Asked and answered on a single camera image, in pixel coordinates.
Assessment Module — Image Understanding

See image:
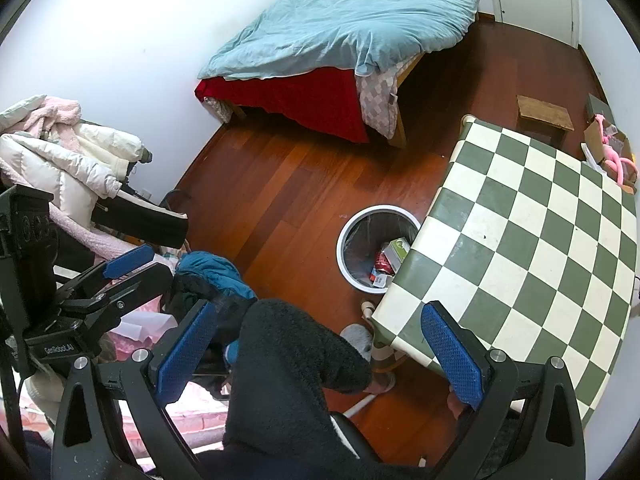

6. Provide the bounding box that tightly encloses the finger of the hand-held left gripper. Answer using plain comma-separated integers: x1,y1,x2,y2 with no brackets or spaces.
54,244,156,304
64,263,174,334

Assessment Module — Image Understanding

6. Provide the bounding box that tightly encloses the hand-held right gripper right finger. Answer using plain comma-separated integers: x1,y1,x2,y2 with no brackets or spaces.
420,301,588,480

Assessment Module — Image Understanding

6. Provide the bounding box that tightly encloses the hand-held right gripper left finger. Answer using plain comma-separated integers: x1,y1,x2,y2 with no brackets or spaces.
50,300,223,480

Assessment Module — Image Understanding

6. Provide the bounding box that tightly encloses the white round waste bin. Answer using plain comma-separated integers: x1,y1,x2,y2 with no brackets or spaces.
336,204,422,294

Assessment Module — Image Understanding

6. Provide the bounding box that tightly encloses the pink cloth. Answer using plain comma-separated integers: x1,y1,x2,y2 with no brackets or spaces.
104,300,232,457

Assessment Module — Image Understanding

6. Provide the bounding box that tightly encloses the black boot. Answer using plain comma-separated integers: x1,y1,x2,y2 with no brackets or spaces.
89,194,190,250

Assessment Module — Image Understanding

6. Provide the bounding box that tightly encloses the blue garment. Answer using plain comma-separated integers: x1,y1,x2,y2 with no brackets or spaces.
174,251,259,302

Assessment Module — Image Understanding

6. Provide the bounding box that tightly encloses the white puffer jacket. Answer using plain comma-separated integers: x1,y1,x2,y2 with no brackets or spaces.
0,120,152,222

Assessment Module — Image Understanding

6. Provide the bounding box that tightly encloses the grey slipper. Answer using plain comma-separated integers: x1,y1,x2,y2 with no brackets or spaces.
339,323,374,362

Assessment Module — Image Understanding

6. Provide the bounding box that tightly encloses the person's leg in black pants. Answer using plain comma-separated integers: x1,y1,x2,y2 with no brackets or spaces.
222,298,374,467

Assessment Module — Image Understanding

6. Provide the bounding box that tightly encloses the green white checkered tablecloth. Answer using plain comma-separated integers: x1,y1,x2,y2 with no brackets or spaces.
372,116,640,429

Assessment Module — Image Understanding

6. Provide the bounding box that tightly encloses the pink fleece robe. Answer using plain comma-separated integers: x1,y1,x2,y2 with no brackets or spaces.
15,94,84,139

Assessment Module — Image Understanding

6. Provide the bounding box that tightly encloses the red bed sheet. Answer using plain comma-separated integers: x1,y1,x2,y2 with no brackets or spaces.
194,66,371,145

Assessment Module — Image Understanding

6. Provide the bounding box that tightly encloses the pink toy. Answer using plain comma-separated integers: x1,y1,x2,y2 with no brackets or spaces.
581,113,639,184

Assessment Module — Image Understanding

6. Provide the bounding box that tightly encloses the small wooden stool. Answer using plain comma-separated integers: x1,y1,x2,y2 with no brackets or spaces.
515,93,575,149

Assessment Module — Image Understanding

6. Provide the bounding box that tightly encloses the grey checkered blanket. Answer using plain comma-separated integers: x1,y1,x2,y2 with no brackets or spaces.
354,57,402,141

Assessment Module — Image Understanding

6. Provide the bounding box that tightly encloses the grey box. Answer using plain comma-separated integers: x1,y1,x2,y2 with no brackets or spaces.
585,93,614,127

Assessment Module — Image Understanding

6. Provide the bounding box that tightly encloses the light blue duvet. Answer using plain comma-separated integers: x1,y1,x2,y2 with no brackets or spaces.
197,0,484,82

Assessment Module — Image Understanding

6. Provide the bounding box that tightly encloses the wooden bed frame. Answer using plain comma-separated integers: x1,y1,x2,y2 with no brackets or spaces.
385,51,427,149

